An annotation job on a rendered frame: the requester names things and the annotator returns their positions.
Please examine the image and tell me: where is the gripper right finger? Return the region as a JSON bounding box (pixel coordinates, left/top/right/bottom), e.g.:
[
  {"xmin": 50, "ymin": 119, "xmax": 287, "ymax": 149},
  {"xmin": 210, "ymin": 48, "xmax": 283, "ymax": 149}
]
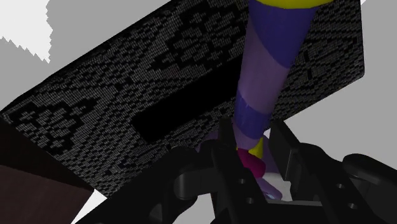
[{"xmin": 268, "ymin": 119, "xmax": 397, "ymax": 224}]

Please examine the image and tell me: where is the dark brown wooden furniture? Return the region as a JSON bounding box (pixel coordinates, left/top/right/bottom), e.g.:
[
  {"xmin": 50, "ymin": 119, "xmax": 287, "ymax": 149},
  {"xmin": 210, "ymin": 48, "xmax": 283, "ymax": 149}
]
[{"xmin": 0, "ymin": 119, "xmax": 94, "ymax": 224}]

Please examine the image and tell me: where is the purple blue striped toy figure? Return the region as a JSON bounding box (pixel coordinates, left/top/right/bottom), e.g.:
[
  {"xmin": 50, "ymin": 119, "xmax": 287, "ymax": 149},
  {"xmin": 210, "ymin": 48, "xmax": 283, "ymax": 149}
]
[{"xmin": 198, "ymin": 0, "xmax": 333, "ymax": 201}]

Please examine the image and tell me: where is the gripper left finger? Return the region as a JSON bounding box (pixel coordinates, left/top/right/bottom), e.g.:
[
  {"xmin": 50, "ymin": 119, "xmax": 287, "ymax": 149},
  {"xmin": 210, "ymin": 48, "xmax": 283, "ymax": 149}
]
[{"xmin": 75, "ymin": 118, "xmax": 268, "ymax": 224}]

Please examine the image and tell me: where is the black patterned rug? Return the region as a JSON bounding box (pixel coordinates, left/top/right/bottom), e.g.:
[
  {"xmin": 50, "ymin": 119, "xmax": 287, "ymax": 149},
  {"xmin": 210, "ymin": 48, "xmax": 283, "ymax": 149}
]
[{"xmin": 0, "ymin": 0, "xmax": 365, "ymax": 198}]

